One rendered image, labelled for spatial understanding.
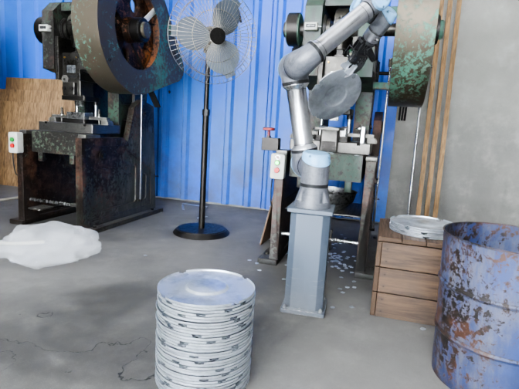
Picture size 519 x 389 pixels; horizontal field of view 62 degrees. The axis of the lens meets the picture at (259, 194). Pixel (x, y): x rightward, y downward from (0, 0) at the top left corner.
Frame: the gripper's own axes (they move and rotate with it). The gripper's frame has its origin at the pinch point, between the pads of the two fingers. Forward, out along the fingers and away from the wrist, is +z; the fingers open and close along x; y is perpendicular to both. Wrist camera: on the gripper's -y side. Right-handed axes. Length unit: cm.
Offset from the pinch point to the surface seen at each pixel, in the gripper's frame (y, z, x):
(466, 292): 35, -14, 115
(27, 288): 133, 110, 36
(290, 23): -1, 12, -56
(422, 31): -20.3, -32.1, 3.9
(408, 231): 2, 15, 80
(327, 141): -11.4, 38.5, 9.0
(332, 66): -17.5, 14.7, -25.5
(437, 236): -5, 9, 87
